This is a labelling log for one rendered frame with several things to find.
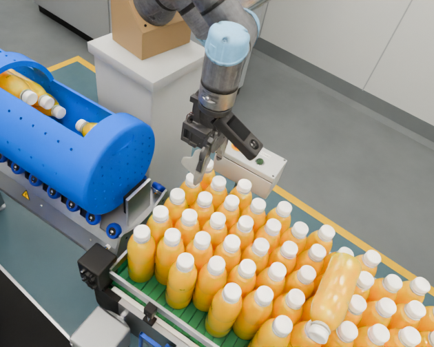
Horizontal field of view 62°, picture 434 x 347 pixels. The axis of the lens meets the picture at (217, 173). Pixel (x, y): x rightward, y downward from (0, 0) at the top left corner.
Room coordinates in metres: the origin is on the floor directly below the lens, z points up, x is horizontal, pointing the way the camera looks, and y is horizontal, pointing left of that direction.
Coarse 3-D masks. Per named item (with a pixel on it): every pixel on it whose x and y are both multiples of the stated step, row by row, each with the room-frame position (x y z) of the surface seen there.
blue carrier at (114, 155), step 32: (0, 64) 0.78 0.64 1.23; (32, 64) 0.86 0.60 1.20; (0, 96) 0.68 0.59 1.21; (64, 96) 0.90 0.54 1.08; (0, 128) 0.63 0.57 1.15; (32, 128) 0.62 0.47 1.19; (64, 128) 0.62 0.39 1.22; (96, 128) 0.63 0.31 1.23; (128, 128) 0.66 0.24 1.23; (32, 160) 0.57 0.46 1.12; (64, 160) 0.56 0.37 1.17; (96, 160) 0.56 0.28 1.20; (128, 160) 0.66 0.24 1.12; (64, 192) 0.53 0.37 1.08; (96, 192) 0.54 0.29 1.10
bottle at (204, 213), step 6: (192, 204) 0.60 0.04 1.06; (198, 204) 0.59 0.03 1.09; (210, 204) 0.60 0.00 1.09; (198, 210) 0.58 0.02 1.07; (204, 210) 0.59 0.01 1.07; (210, 210) 0.59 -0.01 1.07; (198, 216) 0.58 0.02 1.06; (204, 216) 0.58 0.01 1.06; (210, 216) 0.59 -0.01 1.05; (204, 222) 0.57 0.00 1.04
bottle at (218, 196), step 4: (208, 188) 0.67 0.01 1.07; (212, 188) 0.66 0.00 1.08; (224, 188) 0.67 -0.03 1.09; (212, 192) 0.66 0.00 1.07; (216, 192) 0.66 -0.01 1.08; (220, 192) 0.66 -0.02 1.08; (224, 192) 0.67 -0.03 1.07; (212, 196) 0.65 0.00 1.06; (216, 196) 0.65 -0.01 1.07; (220, 196) 0.65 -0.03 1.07; (224, 196) 0.66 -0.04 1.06; (212, 200) 0.64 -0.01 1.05; (216, 200) 0.64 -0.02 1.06; (220, 200) 0.65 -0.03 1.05; (224, 200) 0.66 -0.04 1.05; (216, 204) 0.64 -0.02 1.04; (216, 208) 0.64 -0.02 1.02
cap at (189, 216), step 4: (184, 212) 0.54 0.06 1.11; (188, 212) 0.55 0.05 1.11; (192, 212) 0.55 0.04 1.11; (184, 216) 0.53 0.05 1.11; (188, 216) 0.53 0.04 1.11; (192, 216) 0.54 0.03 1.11; (196, 216) 0.54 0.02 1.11; (184, 220) 0.52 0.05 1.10; (188, 220) 0.52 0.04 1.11; (192, 220) 0.52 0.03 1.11
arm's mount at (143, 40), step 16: (112, 0) 1.17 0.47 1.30; (128, 0) 1.13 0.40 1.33; (112, 16) 1.17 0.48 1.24; (128, 16) 1.13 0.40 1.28; (176, 16) 1.23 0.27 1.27; (112, 32) 1.18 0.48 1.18; (128, 32) 1.13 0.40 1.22; (144, 32) 1.10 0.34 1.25; (160, 32) 1.16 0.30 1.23; (176, 32) 1.23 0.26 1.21; (128, 48) 1.13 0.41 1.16; (144, 48) 1.10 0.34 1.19; (160, 48) 1.16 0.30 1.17
